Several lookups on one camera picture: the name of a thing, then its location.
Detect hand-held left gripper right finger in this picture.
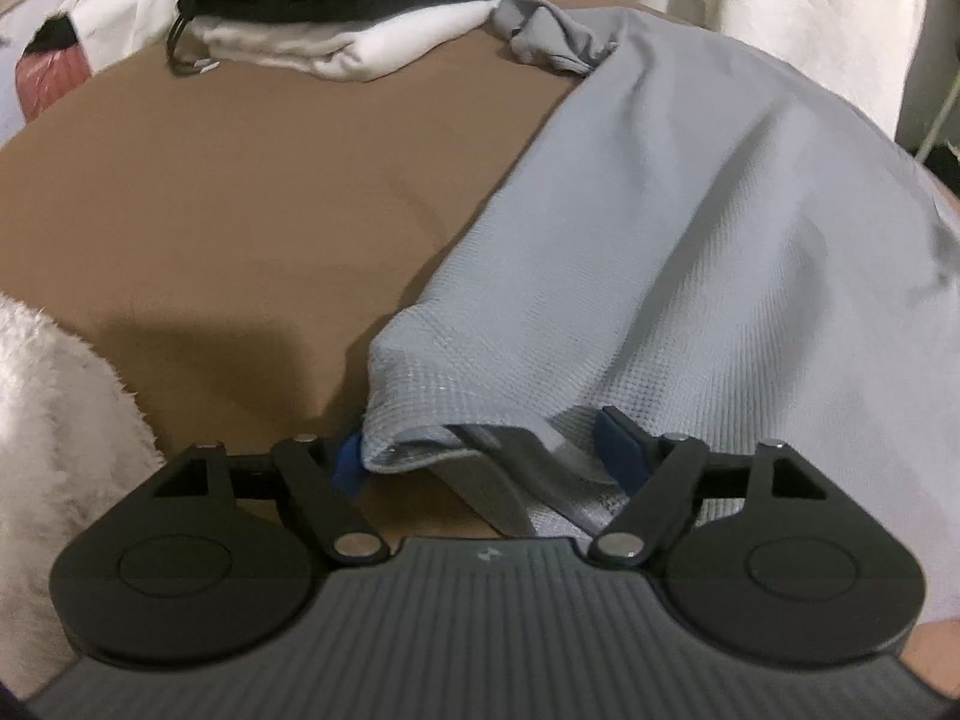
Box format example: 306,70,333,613
587,405,830,567

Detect grey waffle-knit garment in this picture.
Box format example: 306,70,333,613
360,0,960,541

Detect white folded garment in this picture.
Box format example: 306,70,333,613
186,0,545,85

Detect white fluffy blanket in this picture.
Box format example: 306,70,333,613
0,291,167,700

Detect black drawstring cord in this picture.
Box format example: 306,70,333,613
166,0,220,77

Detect white metal stand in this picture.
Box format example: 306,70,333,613
916,45,960,170

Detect white printed cloth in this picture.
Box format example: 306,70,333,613
13,0,185,122

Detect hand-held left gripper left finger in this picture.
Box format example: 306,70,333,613
150,431,391,567

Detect white quilt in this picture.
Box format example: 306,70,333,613
611,0,932,145

